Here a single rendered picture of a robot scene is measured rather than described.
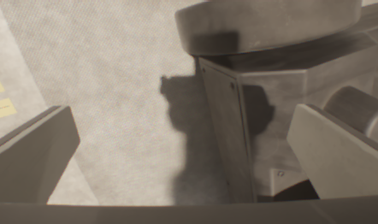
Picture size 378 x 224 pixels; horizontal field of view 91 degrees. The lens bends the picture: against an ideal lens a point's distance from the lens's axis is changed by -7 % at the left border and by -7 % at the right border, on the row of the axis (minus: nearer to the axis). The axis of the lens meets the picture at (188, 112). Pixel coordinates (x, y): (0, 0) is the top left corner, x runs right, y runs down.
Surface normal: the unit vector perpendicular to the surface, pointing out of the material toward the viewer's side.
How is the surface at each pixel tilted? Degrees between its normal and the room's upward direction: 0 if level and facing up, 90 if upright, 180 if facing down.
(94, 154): 0
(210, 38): 61
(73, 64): 0
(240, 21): 43
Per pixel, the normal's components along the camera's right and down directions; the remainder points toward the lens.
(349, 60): 0.26, 0.37
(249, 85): -0.47, 0.50
